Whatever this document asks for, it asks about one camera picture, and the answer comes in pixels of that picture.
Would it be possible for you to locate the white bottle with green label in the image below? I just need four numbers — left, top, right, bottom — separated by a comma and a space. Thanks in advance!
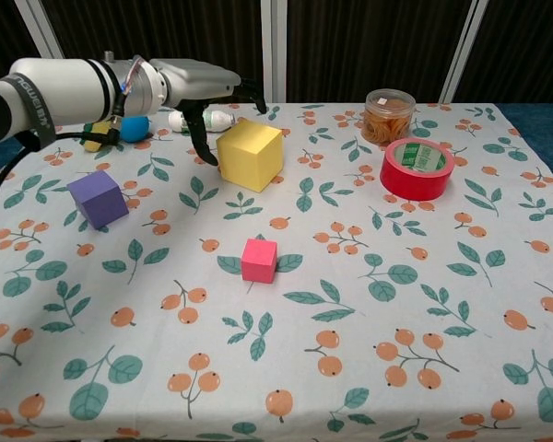
168, 109, 237, 134

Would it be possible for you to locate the purple foam cube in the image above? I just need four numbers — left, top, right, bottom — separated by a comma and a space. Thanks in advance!
66, 169, 130, 230

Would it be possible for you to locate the clear jar of rubber bands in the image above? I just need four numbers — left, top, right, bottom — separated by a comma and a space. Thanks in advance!
361, 87, 418, 147

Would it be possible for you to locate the blue ball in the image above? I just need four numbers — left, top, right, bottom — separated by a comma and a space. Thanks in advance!
119, 115, 151, 143

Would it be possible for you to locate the floral print tablecloth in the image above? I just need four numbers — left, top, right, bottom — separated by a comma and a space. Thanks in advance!
0, 101, 553, 442

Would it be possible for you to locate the yellow foam block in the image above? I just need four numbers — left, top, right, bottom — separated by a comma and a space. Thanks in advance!
215, 118, 285, 193

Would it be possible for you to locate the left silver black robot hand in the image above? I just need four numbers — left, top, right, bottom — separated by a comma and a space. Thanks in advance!
149, 58, 268, 168

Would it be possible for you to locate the red tape roll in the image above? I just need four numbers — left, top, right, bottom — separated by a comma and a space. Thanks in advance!
379, 136, 456, 203

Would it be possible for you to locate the small pink foam cube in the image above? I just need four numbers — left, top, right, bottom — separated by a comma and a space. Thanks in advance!
240, 238, 278, 283

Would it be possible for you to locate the dark folding screen panel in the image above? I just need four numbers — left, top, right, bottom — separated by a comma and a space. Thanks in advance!
41, 0, 277, 106
276, 0, 472, 105
454, 0, 553, 105
0, 0, 66, 110

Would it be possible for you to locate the yellow green sponge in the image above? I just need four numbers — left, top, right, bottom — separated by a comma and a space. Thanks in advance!
82, 120, 117, 152

